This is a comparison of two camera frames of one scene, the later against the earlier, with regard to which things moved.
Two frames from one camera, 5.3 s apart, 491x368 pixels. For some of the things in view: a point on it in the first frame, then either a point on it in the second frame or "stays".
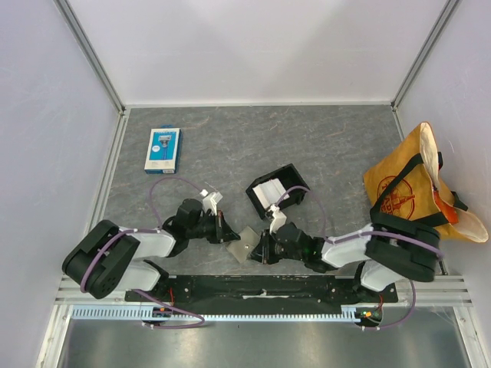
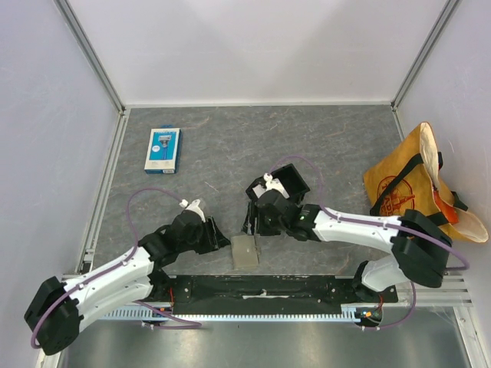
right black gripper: [265, 247] → [254, 218]
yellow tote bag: [409, 187] stays
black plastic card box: [293, 182] stays
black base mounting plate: [262, 291] stays
